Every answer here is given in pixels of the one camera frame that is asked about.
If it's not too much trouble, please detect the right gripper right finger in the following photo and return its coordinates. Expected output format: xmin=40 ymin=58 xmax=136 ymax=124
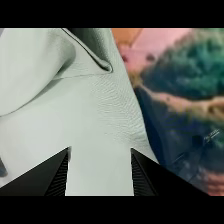
xmin=130 ymin=148 xmax=210 ymax=197

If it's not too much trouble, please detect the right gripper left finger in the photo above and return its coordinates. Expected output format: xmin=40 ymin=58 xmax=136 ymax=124
xmin=0 ymin=145 xmax=72 ymax=197

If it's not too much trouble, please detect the mint green shirt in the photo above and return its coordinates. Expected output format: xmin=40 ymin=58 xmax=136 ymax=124
xmin=0 ymin=27 xmax=160 ymax=197

